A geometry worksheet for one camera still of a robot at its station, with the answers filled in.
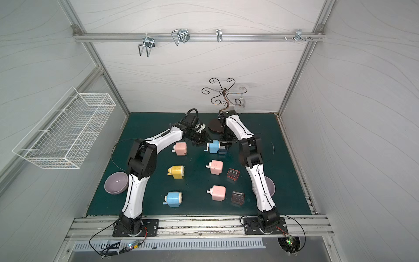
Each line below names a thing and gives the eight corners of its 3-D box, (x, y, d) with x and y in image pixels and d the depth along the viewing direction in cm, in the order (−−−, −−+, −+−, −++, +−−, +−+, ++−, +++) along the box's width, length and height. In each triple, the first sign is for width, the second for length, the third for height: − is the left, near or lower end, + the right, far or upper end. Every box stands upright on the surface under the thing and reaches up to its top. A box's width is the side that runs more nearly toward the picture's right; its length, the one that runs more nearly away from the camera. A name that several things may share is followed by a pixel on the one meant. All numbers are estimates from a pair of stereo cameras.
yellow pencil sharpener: (170, 179, 90) (167, 173, 84) (171, 172, 93) (168, 165, 87) (184, 179, 90) (182, 173, 84) (185, 172, 93) (183, 165, 87)
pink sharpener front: (206, 201, 82) (206, 197, 78) (207, 189, 86) (206, 185, 81) (225, 201, 82) (226, 197, 78) (225, 189, 86) (225, 185, 81)
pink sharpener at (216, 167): (207, 169, 92) (206, 165, 88) (215, 161, 96) (215, 156, 92) (216, 177, 89) (216, 173, 85) (224, 169, 93) (225, 164, 88)
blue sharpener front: (165, 207, 81) (161, 202, 75) (167, 196, 84) (164, 191, 78) (182, 207, 81) (179, 202, 75) (183, 197, 84) (181, 191, 78)
